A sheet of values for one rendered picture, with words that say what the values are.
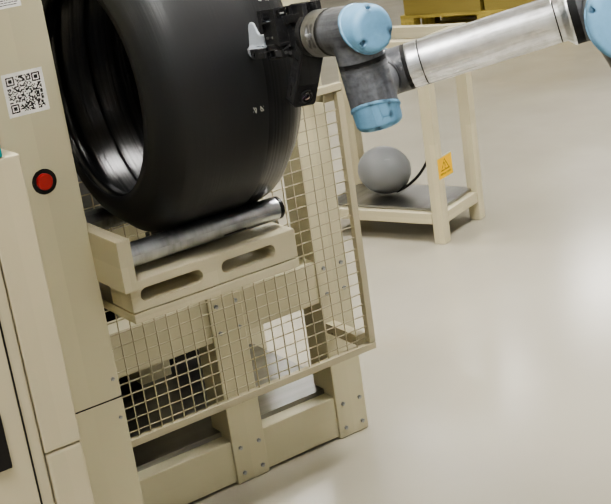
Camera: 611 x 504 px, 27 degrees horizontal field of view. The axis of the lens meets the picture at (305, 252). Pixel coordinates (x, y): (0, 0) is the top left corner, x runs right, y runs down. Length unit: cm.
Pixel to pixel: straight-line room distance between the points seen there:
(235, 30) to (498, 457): 153
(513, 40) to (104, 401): 101
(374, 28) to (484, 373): 203
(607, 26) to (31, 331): 90
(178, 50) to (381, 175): 299
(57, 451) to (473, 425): 202
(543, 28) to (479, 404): 176
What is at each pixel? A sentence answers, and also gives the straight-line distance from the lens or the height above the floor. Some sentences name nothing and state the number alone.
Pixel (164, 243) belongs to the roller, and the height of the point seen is 91.
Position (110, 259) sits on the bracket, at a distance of 225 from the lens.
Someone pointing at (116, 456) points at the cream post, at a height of 51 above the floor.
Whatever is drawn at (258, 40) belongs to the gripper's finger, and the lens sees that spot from 212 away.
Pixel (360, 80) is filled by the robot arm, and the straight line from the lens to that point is 190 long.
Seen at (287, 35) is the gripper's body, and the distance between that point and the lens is 205.
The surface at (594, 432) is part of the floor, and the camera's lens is 339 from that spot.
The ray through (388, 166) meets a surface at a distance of 506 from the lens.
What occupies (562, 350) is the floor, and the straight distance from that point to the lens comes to 388.
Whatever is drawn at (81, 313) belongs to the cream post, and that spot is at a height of 80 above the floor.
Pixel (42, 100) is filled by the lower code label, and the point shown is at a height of 120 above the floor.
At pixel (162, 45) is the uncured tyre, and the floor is 127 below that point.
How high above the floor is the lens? 157
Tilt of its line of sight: 18 degrees down
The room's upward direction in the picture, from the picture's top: 8 degrees counter-clockwise
